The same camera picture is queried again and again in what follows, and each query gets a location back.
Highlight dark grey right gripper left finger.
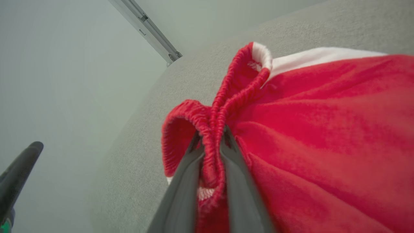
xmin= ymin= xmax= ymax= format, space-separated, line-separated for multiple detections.
xmin=147 ymin=131 xmax=205 ymax=233

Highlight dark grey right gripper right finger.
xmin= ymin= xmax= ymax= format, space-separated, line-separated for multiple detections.
xmin=220 ymin=126 xmax=276 ymax=233

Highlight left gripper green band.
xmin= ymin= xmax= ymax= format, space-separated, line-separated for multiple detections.
xmin=0 ymin=141 xmax=44 ymax=233

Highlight red shorts with white stripe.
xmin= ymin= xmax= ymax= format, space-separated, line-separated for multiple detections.
xmin=161 ymin=41 xmax=414 ymax=233

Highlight grey wall partition post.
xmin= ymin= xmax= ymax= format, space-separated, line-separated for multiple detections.
xmin=108 ymin=0 xmax=183 ymax=67

